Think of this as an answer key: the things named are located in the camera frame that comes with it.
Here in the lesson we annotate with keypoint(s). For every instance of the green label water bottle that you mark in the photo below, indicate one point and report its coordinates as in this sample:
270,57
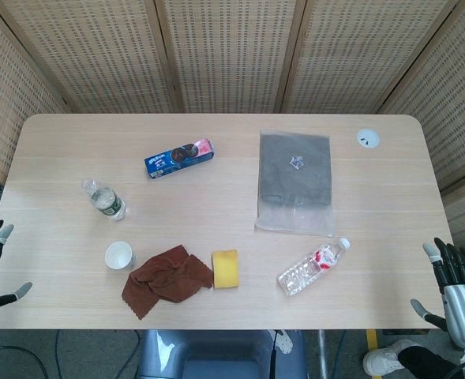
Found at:
106,202

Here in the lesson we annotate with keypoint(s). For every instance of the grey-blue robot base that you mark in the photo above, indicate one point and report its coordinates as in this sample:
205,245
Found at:
216,355

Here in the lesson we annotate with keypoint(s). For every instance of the white paper cup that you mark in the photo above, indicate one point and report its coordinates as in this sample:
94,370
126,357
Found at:
117,256

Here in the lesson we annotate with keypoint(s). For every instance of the red label water bottle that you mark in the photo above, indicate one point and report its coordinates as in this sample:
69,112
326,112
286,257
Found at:
307,272

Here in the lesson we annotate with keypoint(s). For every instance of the black trouser leg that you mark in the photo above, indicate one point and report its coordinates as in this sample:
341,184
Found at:
421,357

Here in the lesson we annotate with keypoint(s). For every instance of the white shoe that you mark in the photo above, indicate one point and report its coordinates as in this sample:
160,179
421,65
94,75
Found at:
382,357

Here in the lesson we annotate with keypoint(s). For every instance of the metal table leg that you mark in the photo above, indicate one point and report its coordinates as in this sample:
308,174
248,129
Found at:
321,351

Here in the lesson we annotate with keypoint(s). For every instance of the brown cloth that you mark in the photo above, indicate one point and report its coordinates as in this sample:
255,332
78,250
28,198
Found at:
165,280

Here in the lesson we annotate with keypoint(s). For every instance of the bamboo screen panel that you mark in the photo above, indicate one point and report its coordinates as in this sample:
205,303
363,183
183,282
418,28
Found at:
453,98
98,59
3,98
232,59
354,59

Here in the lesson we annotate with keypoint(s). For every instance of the bagged grey cloth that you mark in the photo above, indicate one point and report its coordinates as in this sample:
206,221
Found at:
295,177

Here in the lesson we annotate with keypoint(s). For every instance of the blue cookie box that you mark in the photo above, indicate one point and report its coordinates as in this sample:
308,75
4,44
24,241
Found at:
177,158

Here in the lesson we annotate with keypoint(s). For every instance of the yellow sponge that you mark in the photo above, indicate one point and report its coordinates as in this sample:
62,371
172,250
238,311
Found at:
226,270

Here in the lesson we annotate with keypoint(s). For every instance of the white perforated bracket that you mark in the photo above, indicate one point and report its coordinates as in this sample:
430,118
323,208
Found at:
285,342

